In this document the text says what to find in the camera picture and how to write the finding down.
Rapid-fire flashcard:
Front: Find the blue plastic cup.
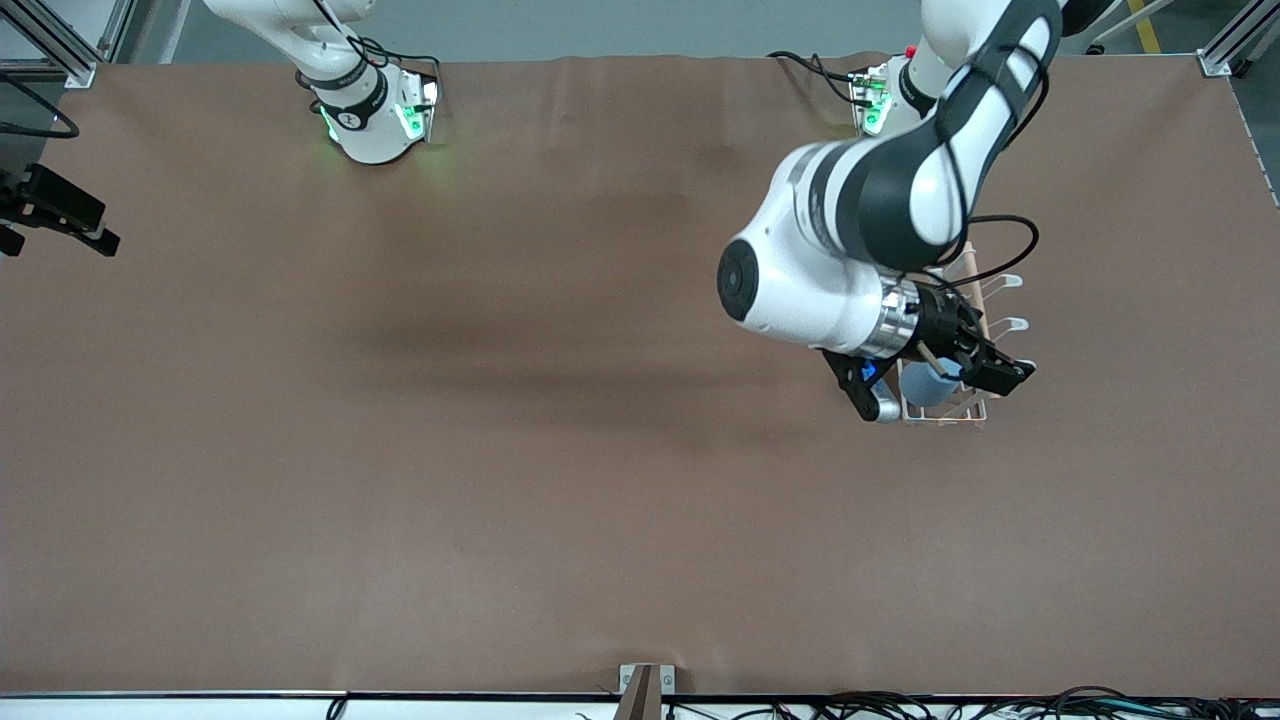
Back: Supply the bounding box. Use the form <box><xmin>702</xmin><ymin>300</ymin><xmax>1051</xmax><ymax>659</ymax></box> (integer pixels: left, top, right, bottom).
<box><xmin>898</xmin><ymin>360</ymin><xmax>963</xmax><ymax>408</ymax></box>

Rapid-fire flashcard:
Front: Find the white tube with black end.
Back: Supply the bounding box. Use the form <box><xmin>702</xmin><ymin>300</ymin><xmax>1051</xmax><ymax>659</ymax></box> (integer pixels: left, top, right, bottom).
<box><xmin>1085</xmin><ymin>0</ymin><xmax>1176</xmax><ymax>56</ymax></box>

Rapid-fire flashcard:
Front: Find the brown table cover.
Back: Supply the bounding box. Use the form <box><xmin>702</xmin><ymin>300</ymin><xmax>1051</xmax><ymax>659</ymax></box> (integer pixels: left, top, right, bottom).
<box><xmin>0</xmin><ymin>52</ymin><xmax>1280</xmax><ymax>698</ymax></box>

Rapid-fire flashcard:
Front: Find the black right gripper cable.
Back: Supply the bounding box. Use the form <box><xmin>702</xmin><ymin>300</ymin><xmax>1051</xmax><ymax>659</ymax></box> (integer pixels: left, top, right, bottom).
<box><xmin>0</xmin><ymin>75</ymin><xmax>79</xmax><ymax>139</ymax></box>

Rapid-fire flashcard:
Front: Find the white wire cup holder rack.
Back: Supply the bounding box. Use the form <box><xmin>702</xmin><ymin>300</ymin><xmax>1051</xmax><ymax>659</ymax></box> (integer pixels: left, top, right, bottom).
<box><xmin>890</xmin><ymin>242</ymin><xmax>1038</xmax><ymax>428</ymax></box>

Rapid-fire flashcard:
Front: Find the aluminium frame profile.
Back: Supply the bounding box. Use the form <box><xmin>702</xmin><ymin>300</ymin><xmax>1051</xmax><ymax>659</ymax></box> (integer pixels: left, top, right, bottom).
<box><xmin>1197</xmin><ymin>0</ymin><xmax>1280</xmax><ymax>78</ymax></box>
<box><xmin>0</xmin><ymin>0</ymin><xmax>136</xmax><ymax>89</ymax></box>

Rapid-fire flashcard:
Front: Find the black left arm base cable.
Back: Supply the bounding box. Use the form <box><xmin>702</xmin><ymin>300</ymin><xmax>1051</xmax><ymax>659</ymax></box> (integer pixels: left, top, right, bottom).
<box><xmin>768</xmin><ymin>50</ymin><xmax>863</xmax><ymax>106</ymax></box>

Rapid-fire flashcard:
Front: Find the black arm base cable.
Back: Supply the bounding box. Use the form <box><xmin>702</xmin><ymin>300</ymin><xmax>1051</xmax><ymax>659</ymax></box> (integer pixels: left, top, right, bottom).
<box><xmin>355</xmin><ymin>38</ymin><xmax>443</xmax><ymax>81</ymax></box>
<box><xmin>768</xmin><ymin>50</ymin><xmax>863</xmax><ymax>106</ymax></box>

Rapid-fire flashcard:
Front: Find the black cable bundle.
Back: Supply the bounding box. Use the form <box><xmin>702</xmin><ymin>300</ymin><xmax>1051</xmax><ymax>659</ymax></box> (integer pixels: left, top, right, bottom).
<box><xmin>575</xmin><ymin>685</ymin><xmax>1280</xmax><ymax>720</ymax></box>

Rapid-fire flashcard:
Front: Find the black right arm base cable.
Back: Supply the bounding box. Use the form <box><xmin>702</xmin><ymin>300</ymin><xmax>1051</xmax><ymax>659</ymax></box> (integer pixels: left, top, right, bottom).
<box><xmin>355</xmin><ymin>38</ymin><xmax>443</xmax><ymax>81</ymax></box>

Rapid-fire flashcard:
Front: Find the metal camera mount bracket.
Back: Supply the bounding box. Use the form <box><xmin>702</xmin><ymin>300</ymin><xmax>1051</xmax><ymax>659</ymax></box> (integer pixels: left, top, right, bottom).
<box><xmin>612</xmin><ymin>664</ymin><xmax>677</xmax><ymax>720</ymax></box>

